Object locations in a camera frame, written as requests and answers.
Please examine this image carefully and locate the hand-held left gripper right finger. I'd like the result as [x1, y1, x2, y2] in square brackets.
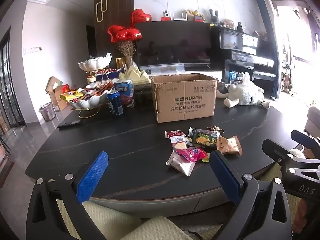
[209, 151, 293, 240]

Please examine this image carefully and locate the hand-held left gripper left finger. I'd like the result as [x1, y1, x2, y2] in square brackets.
[25, 151, 110, 240]

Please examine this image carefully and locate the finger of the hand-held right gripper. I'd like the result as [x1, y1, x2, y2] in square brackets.
[262, 139, 298, 171]
[291, 129, 320, 153]

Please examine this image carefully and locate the brown cardboard box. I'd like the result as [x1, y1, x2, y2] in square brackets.
[151, 74, 217, 123]

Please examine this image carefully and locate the pile of assorted red snacks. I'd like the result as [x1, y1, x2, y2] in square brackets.
[75, 81, 113, 100]

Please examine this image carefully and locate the person's right hand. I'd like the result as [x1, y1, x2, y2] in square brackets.
[296, 200, 312, 233]

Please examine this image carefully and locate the grey sofa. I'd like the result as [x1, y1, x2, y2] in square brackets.
[304, 106, 320, 140]

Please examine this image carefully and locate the orange beige snack packet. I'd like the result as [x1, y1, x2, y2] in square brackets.
[216, 135, 242, 156]

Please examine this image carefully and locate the pink snack packet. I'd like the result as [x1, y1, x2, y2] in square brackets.
[174, 148, 208, 163]

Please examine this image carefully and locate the green snack packet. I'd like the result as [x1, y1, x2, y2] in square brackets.
[188, 127, 220, 153]

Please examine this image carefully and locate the white snack packet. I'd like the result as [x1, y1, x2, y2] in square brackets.
[166, 151, 197, 176]

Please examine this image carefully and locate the cream textured cushion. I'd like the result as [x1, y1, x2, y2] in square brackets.
[56, 199, 193, 240]

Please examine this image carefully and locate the white cracker packet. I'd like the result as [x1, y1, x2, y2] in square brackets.
[170, 135, 188, 153]

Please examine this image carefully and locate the black remote control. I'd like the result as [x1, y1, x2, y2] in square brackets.
[57, 120, 83, 129]

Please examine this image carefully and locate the white plush sheep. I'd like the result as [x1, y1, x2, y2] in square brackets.
[216, 82, 271, 109]

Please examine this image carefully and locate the piano stool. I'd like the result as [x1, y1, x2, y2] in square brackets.
[251, 71, 277, 98]

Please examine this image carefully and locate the blue soda can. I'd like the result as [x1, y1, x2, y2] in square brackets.
[107, 89, 124, 116]

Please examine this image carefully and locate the grey trash bin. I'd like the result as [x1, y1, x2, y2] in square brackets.
[39, 103, 56, 122]

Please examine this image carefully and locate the yellow snack packet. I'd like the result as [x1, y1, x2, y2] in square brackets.
[60, 91, 84, 102]

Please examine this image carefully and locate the open cardboard box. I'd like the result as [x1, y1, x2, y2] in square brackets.
[45, 76, 70, 112]

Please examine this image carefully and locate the blue snack canister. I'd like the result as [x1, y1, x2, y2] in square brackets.
[114, 79, 136, 109]

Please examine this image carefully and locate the blue curtain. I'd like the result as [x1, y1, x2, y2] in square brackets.
[257, 0, 280, 99]

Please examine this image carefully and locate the small black box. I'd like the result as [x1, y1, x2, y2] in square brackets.
[135, 84, 152, 94]

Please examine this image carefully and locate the blue snack box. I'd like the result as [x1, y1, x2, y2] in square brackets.
[95, 70, 120, 82]

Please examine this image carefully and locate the black piano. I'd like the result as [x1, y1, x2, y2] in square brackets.
[210, 26, 278, 80]

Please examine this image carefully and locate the white shell tiered stand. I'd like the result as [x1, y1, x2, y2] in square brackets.
[67, 54, 113, 119]

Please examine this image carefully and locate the clear plastic container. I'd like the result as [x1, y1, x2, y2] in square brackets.
[149, 64, 185, 76]

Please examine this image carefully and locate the black framed glass door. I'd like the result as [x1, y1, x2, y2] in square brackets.
[0, 26, 25, 128]

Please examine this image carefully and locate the dried flower bouquet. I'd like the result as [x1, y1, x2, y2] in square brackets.
[117, 40, 137, 68]

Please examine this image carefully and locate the black television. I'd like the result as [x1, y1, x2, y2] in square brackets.
[135, 21, 213, 68]

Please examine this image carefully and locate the gold figurine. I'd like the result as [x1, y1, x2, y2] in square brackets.
[185, 9, 205, 22]

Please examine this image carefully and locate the white router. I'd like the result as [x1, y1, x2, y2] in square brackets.
[172, 11, 188, 21]

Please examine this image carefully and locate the gold wall ornament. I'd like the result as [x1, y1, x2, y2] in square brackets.
[96, 0, 108, 22]

